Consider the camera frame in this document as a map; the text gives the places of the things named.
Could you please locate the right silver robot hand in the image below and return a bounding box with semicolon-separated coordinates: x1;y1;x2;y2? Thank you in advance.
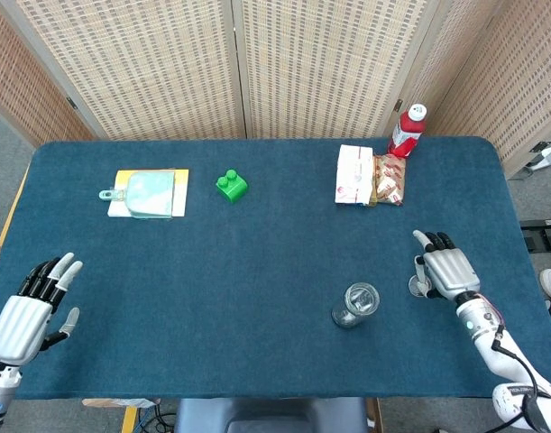
412;229;482;301

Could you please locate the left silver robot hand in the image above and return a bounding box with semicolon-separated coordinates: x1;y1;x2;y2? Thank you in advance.
0;252;85;366

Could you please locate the clear glass jar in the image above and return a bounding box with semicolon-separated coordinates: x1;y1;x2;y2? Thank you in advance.
331;281;381;329

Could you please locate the black foot pedal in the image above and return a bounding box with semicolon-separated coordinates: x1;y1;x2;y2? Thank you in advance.
519;218;551;253

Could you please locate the brown red snack package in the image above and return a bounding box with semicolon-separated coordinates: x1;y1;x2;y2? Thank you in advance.
372;153;407;207

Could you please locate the brown cardboard piece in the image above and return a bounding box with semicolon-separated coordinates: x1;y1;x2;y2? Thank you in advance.
82;398;161;410

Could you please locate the red drink bottle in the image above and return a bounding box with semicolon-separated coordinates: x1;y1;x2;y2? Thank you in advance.
387;102;427;160

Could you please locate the white grey floor device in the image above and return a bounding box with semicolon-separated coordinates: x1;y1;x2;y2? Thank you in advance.
525;141;551;171

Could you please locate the mint green pouch with clip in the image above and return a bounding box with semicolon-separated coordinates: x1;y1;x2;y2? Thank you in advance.
98;170;177;221

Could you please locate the woven folding screen panel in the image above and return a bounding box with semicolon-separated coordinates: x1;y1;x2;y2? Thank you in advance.
0;0;98;148
0;0;249;142
231;0;441;140
430;0;551;180
390;0;519;139

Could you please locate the blue velvet tablecloth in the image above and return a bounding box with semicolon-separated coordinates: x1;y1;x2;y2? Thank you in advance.
0;136;551;401

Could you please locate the white yellow notepad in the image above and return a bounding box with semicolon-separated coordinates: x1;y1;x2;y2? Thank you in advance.
106;169;190;218

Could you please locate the green toy block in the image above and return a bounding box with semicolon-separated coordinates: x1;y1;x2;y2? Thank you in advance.
215;169;250;205

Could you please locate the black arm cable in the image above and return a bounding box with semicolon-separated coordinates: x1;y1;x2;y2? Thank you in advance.
491;325;551;433

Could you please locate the black floor cable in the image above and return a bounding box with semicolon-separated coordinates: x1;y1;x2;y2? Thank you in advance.
137;401;179;433

